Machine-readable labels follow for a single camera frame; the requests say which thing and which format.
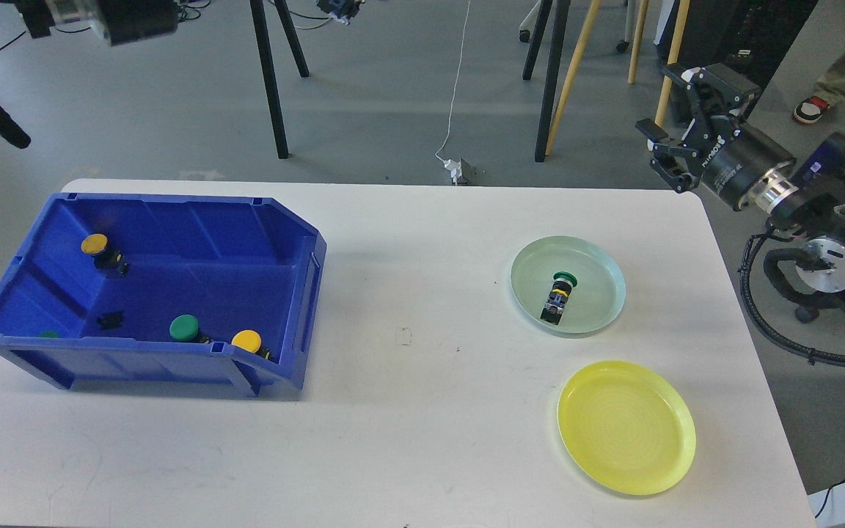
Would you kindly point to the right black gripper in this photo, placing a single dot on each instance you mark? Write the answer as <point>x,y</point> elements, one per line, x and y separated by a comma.
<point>735,160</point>

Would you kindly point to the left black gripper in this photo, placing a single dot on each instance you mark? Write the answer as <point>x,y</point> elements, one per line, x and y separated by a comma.
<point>124,22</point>

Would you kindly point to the green push button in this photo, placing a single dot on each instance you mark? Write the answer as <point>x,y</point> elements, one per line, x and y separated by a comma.
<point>561,288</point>
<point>185,328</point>

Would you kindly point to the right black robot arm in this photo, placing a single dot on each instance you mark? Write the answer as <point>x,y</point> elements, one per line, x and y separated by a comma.
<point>804,203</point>

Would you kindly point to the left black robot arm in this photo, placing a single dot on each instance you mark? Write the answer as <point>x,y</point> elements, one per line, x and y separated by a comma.
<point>40,18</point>

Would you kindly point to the light green plate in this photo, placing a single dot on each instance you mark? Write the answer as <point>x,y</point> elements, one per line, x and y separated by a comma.
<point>598,285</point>

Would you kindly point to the yellow push button left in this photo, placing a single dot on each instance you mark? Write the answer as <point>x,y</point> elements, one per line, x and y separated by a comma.
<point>106,258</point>

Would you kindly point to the green push button front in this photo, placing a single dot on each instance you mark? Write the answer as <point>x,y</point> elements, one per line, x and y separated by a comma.
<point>185,328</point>

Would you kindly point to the yellow plate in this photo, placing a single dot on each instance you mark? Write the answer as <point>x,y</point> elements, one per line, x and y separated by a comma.
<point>626,428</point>

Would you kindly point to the wooden easel legs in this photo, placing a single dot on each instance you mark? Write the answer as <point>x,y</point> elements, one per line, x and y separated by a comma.
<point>592,74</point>

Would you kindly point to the black computer tower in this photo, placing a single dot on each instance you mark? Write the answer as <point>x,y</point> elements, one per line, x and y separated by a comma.
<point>750,37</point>

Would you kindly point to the black tripod legs left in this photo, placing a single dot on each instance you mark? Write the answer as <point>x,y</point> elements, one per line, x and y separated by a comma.
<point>267,66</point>

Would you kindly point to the black stand legs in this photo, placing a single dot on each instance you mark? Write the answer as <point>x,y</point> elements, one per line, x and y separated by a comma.
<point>559,11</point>

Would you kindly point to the white power adapter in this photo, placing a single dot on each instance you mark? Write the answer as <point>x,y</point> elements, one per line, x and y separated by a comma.
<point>460,172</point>

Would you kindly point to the blue plastic storage bin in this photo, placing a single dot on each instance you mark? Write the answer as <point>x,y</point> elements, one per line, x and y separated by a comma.
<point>235,263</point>

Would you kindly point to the small black part in bin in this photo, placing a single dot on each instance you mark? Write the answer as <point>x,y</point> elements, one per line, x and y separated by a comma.
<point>110,320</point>

